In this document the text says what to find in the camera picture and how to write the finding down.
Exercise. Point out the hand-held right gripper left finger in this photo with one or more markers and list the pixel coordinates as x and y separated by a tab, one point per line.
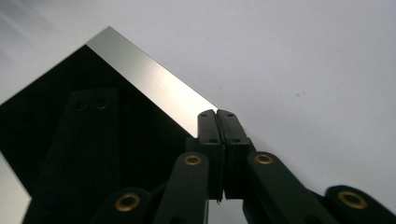
211	130

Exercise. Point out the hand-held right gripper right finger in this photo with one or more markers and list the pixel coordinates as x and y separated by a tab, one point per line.
233	130

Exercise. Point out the silver photo frame black back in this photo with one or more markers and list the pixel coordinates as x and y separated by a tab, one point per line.
93	124

